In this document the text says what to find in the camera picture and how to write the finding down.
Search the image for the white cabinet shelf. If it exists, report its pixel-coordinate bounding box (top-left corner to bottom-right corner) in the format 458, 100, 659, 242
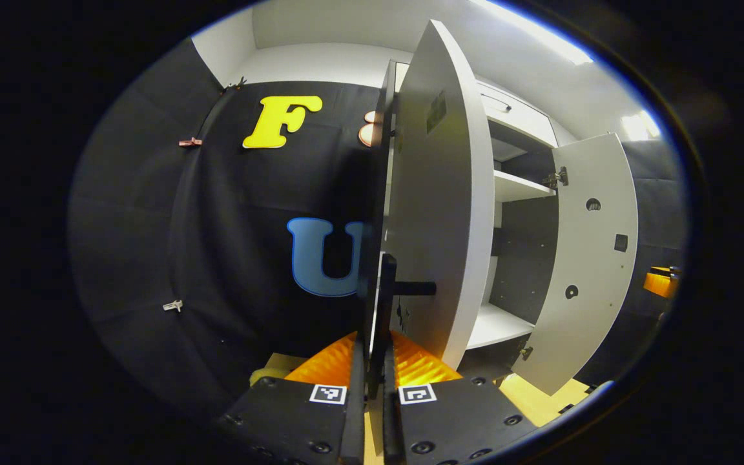
493, 169, 557, 202
466, 302, 535, 351

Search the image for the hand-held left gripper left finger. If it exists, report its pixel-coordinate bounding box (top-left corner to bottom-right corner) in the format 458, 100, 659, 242
217, 331, 366, 465

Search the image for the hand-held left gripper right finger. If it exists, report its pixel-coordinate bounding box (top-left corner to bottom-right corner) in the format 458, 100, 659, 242
382, 329, 541, 465

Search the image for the small ceiling light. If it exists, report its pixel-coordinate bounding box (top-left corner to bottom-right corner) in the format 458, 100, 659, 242
621, 110, 662, 141

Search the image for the beige double-door shoe cabinet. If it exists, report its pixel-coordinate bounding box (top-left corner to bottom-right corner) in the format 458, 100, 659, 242
358, 60, 570, 382

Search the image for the beige door with headphones sticker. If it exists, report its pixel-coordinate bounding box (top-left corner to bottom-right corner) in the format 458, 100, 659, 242
513, 132, 639, 396

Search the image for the beige cabinet flap panel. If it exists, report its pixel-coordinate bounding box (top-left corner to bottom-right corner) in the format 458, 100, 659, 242
475, 81, 559, 148

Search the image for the beige door with camera sticker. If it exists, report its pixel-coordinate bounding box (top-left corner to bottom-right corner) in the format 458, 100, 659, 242
372, 19, 497, 382

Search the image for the black backdrop cloth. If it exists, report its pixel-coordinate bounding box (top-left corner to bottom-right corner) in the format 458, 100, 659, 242
67, 39, 686, 420

